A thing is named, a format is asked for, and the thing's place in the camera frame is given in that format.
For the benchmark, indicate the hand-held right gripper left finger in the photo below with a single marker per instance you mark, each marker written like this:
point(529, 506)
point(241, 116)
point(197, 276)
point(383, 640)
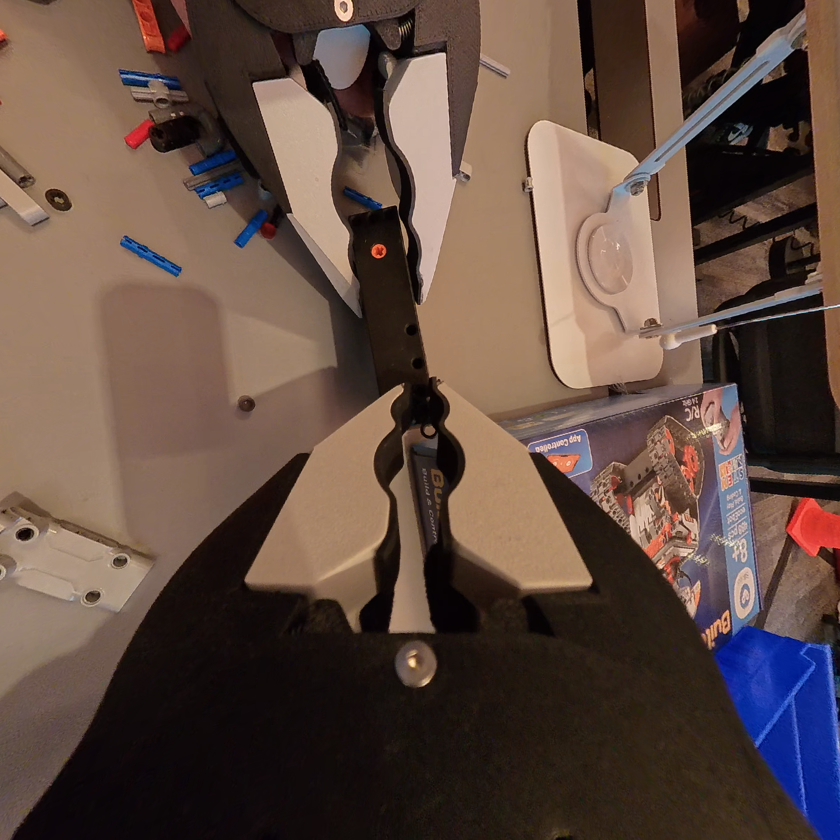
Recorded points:
point(328, 518)

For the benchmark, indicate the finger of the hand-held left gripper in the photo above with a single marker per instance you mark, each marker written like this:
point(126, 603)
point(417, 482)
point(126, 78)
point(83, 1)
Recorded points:
point(426, 144)
point(295, 151)

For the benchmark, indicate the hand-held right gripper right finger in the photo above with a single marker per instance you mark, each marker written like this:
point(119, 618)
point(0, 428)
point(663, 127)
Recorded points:
point(505, 518)

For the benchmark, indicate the black perforated building block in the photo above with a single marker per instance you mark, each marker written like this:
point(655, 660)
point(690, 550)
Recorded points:
point(387, 308)

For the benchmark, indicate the red pin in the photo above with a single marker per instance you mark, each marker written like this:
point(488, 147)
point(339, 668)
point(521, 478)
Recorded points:
point(269, 229)
point(177, 39)
point(136, 136)

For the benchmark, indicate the grey cross connector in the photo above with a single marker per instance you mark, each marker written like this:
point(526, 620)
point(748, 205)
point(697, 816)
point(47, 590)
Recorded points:
point(161, 93)

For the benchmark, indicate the orange short beam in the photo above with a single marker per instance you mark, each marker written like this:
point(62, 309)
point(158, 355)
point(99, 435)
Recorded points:
point(148, 26)

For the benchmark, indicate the blue axle pin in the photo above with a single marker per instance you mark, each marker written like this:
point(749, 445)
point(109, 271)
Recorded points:
point(141, 77)

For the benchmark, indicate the grey pin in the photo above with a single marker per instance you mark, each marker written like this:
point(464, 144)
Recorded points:
point(213, 180)

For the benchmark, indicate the black roller on grey piece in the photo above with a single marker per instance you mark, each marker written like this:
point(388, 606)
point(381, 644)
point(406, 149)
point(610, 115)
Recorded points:
point(172, 133)

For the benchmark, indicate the blue robot kit box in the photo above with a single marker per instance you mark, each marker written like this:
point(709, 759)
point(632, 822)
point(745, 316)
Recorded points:
point(643, 485)

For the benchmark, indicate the grey long beams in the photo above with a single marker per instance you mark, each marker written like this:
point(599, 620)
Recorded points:
point(23, 207)

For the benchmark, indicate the light grey connector piece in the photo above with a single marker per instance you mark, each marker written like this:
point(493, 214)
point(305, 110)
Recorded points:
point(59, 558)

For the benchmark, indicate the red plastic object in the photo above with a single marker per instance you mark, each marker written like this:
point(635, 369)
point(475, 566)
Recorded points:
point(814, 525)

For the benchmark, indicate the blue plastic bin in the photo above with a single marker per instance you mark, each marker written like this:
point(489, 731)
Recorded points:
point(774, 689)

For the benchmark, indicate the white metal stand frame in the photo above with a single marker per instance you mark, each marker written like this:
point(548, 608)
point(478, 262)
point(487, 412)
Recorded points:
point(617, 256)

